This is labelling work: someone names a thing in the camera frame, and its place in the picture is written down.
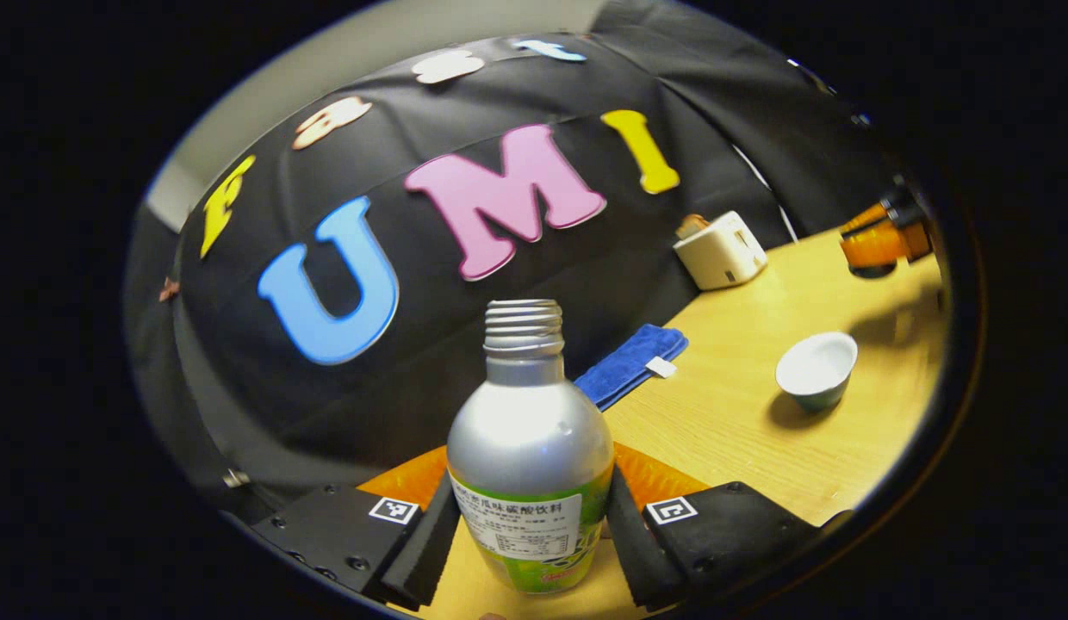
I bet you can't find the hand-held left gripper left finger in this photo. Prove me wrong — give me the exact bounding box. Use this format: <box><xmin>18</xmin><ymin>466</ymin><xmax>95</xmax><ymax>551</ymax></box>
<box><xmin>250</xmin><ymin>445</ymin><xmax>462</xmax><ymax>612</ymax></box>

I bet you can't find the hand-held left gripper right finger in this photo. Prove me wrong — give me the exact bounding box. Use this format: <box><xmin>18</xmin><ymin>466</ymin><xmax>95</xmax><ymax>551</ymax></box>
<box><xmin>605</xmin><ymin>442</ymin><xmax>854</xmax><ymax>614</ymax></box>

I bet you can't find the white teal teacup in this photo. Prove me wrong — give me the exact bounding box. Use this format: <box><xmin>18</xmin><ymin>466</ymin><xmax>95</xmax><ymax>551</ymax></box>
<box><xmin>775</xmin><ymin>332</ymin><xmax>859</xmax><ymax>412</ymax></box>

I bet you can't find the silver green water bottle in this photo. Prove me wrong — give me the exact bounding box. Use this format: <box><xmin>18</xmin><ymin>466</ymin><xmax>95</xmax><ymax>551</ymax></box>
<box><xmin>446</xmin><ymin>299</ymin><xmax>617</xmax><ymax>595</ymax></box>

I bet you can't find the white toaster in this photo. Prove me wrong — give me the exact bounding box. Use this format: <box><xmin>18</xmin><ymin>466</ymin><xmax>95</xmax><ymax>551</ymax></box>
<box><xmin>673</xmin><ymin>211</ymin><xmax>768</xmax><ymax>291</ymax></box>

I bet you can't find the folded blue towel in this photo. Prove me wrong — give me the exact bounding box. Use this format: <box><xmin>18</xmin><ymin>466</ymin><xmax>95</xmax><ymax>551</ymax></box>
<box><xmin>574</xmin><ymin>324</ymin><xmax>689</xmax><ymax>412</ymax></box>

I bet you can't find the black backdrop cloth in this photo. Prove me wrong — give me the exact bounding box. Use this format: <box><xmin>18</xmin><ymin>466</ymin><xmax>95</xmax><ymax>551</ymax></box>
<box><xmin>125</xmin><ymin>0</ymin><xmax>897</xmax><ymax>518</ymax></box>

